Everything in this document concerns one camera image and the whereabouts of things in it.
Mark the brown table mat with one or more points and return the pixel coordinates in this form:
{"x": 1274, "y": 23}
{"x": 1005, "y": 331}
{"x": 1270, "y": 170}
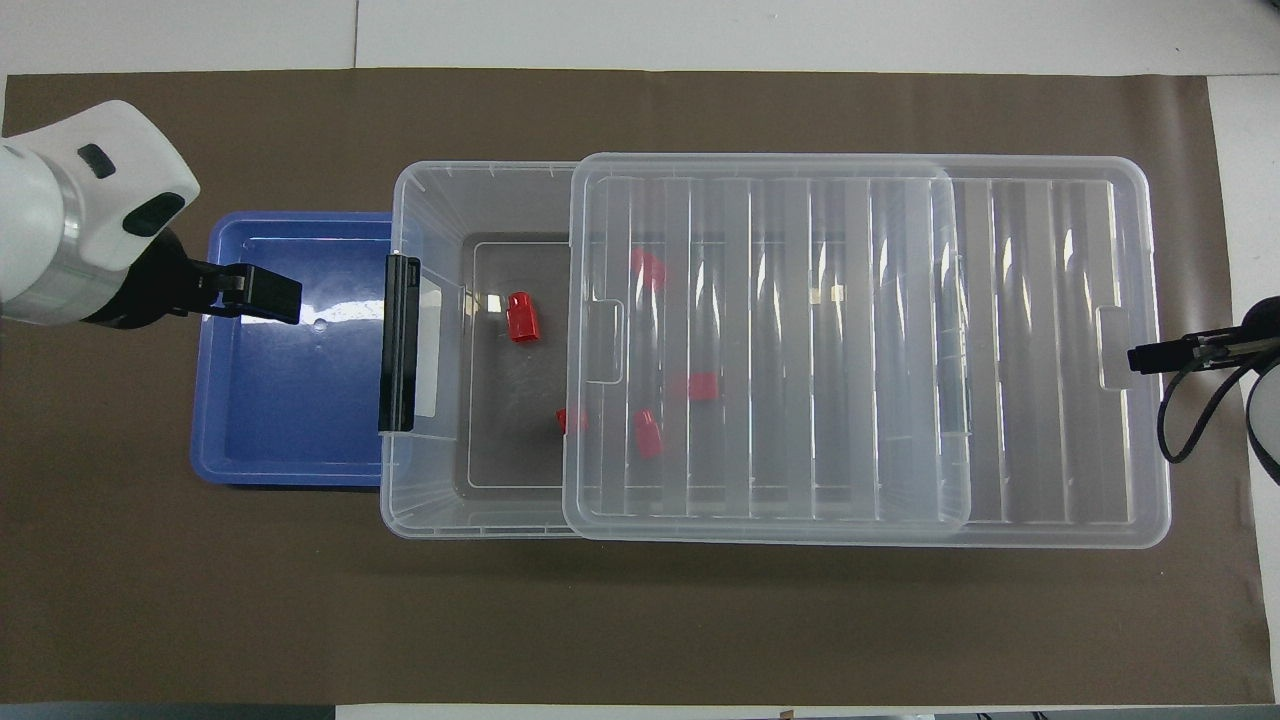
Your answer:
{"x": 600, "y": 630}

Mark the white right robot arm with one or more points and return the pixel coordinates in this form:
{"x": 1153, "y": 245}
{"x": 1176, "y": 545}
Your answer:
{"x": 1268, "y": 410}

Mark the clear plastic storage box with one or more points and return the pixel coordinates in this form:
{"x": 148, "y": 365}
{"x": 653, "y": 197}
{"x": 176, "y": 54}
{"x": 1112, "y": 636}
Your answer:
{"x": 500, "y": 450}

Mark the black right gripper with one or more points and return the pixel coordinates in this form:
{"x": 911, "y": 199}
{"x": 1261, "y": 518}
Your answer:
{"x": 1260, "y": 335}

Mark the red block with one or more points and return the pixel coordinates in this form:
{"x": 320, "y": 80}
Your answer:
{"x": 703, "y": 387}
{"x": 572, "y": 420}
{"x": 523, "y": 317}
{"x": 648, "y": 434}
{"x": 648, "y": 268}

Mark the clear ribbed plastic lid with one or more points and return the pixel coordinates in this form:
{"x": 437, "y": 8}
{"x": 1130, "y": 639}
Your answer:
{"x": 1040, "y": 350}

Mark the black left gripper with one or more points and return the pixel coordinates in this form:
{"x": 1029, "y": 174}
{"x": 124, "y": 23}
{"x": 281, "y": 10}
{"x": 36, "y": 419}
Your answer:
{"x": 160, "y": 285}

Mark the blue plastic tray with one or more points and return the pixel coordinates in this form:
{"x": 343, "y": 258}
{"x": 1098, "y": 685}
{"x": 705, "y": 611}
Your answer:
{"x": 290, "y": 400}

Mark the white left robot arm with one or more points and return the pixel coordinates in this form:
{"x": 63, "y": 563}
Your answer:
{"x": 60, "y": 200}

